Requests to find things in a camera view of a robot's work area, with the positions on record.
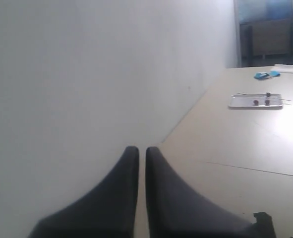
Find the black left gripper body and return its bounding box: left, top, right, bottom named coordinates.
left=253, top=212, right=277, bottom=238

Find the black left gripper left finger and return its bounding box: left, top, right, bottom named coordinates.
left=29, top=146, right=139, bottom=238

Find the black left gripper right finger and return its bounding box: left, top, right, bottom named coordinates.
left=145, top=147, right=257, bottom=238

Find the distant white tray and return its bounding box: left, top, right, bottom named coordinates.
left=228, top=93, right=284, bottom=109

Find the blue object on table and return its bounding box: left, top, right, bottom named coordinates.
left=254, top=71, right=281, bottom=80

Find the wooden cabinet in background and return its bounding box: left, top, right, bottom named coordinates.
left=239, top=18, right=293, bottom=57

